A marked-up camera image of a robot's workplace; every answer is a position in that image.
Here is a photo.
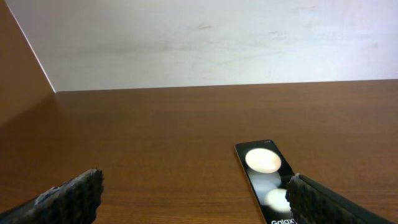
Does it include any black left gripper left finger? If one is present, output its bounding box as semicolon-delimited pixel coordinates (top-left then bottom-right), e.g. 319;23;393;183
1;169;104;224

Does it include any black Galaxy smartphone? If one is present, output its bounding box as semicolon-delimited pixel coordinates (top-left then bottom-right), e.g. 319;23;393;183
235;139;296;224

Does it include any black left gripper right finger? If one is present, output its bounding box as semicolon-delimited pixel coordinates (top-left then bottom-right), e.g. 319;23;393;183
285;174;393;224

